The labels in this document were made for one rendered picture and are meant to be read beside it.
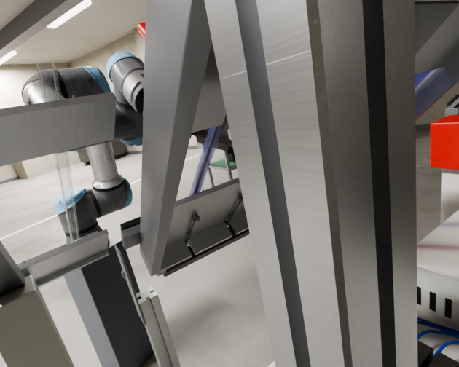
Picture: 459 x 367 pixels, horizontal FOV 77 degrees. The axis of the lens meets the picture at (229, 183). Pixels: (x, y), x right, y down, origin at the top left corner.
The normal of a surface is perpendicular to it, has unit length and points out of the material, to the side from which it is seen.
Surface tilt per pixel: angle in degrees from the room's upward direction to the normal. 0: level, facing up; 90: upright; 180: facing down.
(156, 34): 90
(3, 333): 90
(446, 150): 90
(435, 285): 0
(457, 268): 0
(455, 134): 90
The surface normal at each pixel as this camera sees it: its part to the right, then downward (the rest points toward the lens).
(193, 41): 0.51, 0.78
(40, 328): 0.63, 0.11
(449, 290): -0.19, -0.94
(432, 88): -0.82, 0.32
